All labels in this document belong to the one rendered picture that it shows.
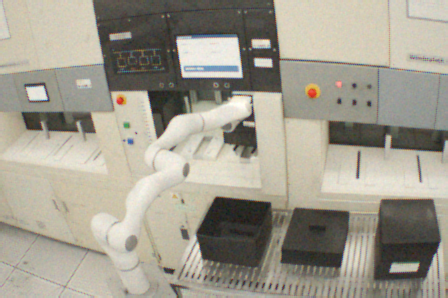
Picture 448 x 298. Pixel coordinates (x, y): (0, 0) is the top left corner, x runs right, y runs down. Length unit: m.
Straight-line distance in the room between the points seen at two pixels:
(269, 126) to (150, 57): 0.63
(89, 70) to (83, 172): 0.75
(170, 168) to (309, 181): 0.72
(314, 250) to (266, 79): 0.77
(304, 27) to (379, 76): 0.38
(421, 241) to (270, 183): 0.87
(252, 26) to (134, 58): 0.61
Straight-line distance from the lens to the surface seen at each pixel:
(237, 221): 2.18
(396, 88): 1.85
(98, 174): 2.65
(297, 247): 1.91
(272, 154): 2.02
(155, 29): 1.97
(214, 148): 2.51
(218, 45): 1.89
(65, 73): 2.36
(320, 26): 1.77
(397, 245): 1.75
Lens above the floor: 2.25
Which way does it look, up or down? 33 degrees down
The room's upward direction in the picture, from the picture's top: 8 degrees counter-clockwise
